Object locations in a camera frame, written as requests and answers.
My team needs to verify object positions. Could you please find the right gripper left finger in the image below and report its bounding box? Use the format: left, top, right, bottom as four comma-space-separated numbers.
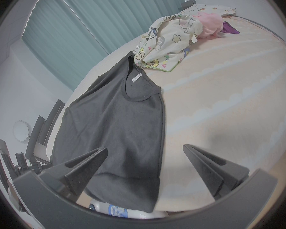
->
38, 147, 108, 202

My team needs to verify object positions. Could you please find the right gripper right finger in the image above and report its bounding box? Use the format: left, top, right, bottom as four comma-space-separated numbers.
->
183, 144, 250, 198

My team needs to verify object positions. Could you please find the black T-shirt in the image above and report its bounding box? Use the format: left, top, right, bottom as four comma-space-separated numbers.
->
50, 51, 166, 213

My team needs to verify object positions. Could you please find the bed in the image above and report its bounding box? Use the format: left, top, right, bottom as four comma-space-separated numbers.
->
46, 0, 286, 220

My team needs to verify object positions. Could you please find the black chest of drawers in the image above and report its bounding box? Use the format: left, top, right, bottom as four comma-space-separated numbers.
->
26, 99, 66, 163

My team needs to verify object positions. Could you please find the round white mirror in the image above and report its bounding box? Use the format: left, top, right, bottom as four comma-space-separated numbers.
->
13, 120, 30, 142

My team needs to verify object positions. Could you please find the blue-green curtain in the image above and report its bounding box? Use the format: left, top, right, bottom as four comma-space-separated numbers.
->
21, 0, 109, 92
51, 0, 189, 57

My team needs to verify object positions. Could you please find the white printed pyjama garment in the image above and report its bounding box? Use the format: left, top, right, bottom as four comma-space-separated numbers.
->
133, 13, 204, 73

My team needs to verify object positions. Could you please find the purple garment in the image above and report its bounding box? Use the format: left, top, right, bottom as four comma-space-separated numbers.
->
220, 21, 240, 35

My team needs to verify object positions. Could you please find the pink garment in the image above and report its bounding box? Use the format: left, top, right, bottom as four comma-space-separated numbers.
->
197, 11, 225, 39

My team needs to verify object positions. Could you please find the white printed pillow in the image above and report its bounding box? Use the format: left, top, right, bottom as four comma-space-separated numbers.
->
179, 4, 236, 17

